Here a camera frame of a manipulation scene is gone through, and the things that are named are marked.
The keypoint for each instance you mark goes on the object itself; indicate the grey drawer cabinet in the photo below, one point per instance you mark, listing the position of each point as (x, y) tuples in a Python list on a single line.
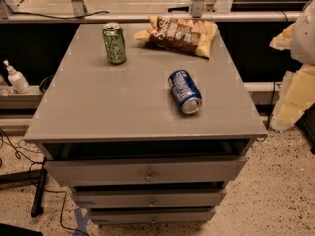
[(93, 110)]

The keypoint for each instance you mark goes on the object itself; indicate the top grey drawer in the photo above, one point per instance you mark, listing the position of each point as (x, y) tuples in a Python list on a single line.
[(146, 171)]

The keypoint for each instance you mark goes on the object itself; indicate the black stand leg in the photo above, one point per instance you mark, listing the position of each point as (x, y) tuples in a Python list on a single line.
[(37, 208)]

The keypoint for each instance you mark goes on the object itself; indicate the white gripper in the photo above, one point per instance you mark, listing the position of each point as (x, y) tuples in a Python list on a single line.
[(304, 39)]

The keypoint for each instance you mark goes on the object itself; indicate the grey drawer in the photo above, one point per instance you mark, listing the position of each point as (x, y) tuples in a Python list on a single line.
[(146, 171), (150, 198), (158, 215)]

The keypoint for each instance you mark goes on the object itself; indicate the white pump bottle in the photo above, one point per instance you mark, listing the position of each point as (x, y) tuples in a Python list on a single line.
[(17, 79)]

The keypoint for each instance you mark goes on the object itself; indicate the middle grey drawer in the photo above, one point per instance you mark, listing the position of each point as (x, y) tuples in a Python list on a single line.
[(150, 198)]

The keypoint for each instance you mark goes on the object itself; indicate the green soda can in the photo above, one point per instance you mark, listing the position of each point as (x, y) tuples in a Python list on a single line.
[(114, 43)]

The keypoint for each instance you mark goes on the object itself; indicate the metal frame rail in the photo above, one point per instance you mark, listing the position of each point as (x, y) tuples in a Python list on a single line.
[(239, 16)]

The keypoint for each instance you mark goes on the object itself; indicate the bottom grey drawer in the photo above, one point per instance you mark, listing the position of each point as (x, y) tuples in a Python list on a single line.
[(158, 215)]

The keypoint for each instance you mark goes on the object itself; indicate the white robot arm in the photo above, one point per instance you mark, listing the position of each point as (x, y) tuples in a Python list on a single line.
[(303, 37)]

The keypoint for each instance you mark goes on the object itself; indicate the blue soda can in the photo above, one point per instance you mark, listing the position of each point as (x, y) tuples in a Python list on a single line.
[(185, 92)]

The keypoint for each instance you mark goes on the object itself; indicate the brown chips bag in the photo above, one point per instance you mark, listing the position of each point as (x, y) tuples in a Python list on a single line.
[(185, 35)]

